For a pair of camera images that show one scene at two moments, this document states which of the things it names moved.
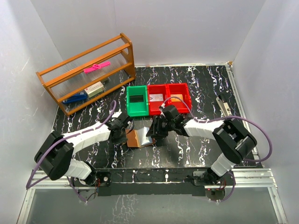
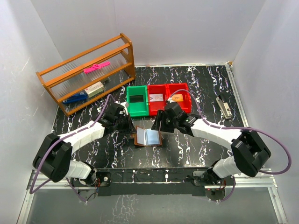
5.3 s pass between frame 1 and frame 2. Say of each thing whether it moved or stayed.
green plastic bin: stayed
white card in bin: stayed
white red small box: stayed
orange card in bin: stayed
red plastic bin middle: stayed
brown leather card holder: moved
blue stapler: stayed
